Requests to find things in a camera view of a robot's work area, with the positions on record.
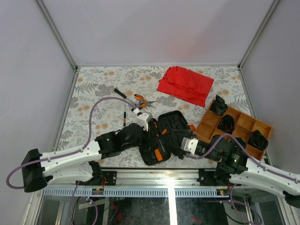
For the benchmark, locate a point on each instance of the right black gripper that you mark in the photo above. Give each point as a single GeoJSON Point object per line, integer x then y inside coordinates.
{"type": "Point", "coordinates": [180, 152]}

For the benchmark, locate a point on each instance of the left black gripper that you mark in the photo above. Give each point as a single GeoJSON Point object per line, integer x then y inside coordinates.
{"type": "Point", "coordinates": [146, 134]}

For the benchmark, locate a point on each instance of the small orange black screwdriver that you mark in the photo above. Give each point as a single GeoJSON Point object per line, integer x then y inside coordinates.
{"type": "Point", "coordinates": [124, 116]}

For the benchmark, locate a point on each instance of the black plastic tool case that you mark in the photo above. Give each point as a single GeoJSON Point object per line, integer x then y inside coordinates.
{"type": "Point", "coordinates": [178, 128]}

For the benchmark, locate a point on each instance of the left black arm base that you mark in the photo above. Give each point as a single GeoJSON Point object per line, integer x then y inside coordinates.
{"type": "Point", "coordinates": [100, 177]}

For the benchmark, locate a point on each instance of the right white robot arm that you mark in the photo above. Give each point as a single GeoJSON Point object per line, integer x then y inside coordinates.
{"type": "Point", "coordinates": [236, 166]}

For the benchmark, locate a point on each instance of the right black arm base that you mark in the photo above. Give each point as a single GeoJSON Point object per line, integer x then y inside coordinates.
{"type": "Point", "coordinates": [213, 177]}

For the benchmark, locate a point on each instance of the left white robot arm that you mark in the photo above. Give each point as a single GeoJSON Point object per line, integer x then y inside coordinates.
{"type": "Point", "coordinates": [78, 163]}

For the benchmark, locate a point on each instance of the orange black pliers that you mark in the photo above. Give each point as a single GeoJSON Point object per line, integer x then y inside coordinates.
{"type": "Point", "coordinates": [142, 102]}

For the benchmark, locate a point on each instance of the red folded cloth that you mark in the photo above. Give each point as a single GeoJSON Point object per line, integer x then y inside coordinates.
{"type": "Point", "coordinates": [186, 85]}

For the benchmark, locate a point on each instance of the wooden compartment tray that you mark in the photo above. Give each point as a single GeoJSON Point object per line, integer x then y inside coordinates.
{"type": "Point", "coordinates": [244, 126]}

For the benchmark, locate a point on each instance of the black tape roll right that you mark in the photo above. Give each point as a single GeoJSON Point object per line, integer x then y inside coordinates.
{"type": "Point", "coordinates": [258, 141]}

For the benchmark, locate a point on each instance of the black handled hammer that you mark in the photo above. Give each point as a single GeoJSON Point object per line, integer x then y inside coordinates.
{"type": "Point", "coordinates": [126, 98]}

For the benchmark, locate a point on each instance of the aluminium front rail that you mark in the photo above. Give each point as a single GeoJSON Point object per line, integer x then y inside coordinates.
{"type": "Point", "coordinates": [145, 183]}

